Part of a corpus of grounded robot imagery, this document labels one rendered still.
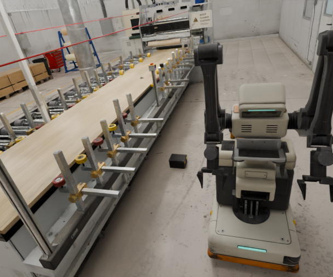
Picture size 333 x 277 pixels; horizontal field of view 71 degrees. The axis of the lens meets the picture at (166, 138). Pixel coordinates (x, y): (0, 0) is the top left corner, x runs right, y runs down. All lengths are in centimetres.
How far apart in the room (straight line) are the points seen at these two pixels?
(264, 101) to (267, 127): 18
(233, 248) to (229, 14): 1095
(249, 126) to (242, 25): 1085
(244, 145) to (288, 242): 84
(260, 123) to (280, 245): 92
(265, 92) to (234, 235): 109
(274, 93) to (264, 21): 1091
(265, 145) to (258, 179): 26
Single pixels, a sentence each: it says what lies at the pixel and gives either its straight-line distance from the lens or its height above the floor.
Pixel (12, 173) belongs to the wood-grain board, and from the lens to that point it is 199.
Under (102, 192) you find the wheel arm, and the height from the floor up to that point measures 84.
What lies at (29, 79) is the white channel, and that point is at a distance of 264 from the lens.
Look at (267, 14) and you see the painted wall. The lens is 1207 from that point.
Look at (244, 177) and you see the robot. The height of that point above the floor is 82.
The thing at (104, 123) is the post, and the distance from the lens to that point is 179.
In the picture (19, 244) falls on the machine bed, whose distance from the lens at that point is 166.
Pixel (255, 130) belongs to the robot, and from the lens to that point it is 131.
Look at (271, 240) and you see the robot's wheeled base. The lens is 189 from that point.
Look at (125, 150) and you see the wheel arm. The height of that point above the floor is 82.
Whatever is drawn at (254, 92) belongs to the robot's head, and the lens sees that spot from 121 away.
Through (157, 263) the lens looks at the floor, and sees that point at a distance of 212.
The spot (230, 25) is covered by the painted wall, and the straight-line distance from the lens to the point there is 1204.
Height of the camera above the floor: 177
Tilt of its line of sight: 29 degrees down
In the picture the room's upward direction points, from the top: 9 degrees counter-clockwise
